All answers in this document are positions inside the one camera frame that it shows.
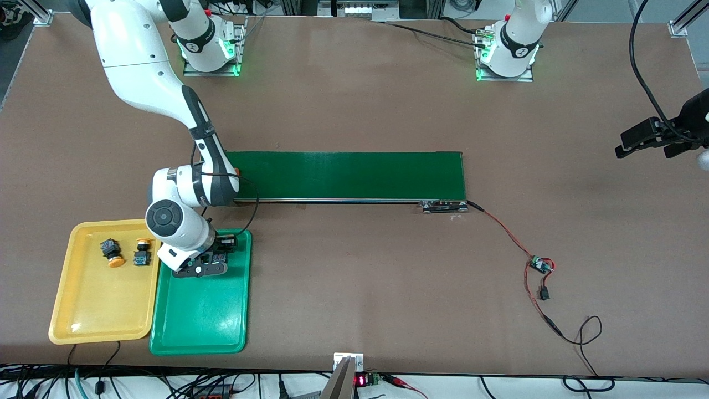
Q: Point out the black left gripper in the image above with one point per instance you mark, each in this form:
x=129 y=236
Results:
x=694 y=117

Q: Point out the yellow button with red indicator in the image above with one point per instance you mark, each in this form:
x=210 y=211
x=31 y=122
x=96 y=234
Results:
x=111 y=250

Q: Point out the black plug connector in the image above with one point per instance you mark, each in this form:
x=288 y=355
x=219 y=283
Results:
x=544 y=293

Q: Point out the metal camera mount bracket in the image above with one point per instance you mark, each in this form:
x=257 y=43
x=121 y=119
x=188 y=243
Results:
x=340 y=382

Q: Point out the small green circuit board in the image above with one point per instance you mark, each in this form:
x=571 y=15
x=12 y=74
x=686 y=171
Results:
x=538 y=264

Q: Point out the green conveyor belt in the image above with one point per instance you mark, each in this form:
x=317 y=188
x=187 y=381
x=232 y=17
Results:
x=360 y=177

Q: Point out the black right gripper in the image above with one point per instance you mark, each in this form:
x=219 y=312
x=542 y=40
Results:
x=220 y=247

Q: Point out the red digit display module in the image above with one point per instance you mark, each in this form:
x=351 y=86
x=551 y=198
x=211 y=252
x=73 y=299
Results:
x=361 y=380

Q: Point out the black white shoe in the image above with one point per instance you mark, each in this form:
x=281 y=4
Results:
x=10 y=22

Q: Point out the yellow button with green indicator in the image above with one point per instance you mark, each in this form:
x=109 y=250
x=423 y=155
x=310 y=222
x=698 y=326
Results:
x=142 y=256

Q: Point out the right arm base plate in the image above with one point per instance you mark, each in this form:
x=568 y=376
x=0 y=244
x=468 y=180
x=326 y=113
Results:
x=240 y=66

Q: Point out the yellow plastic tray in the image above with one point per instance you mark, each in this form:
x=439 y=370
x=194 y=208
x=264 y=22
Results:
x=94 y=299

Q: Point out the green plastic tray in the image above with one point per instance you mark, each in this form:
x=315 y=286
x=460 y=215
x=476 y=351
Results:
x=202 y=316

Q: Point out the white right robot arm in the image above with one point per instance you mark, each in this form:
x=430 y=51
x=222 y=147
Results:
x=166 y=216

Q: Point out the aluminium profile post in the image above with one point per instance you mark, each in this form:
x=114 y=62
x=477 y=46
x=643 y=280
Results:
x=680 y=25
x=41 y=15

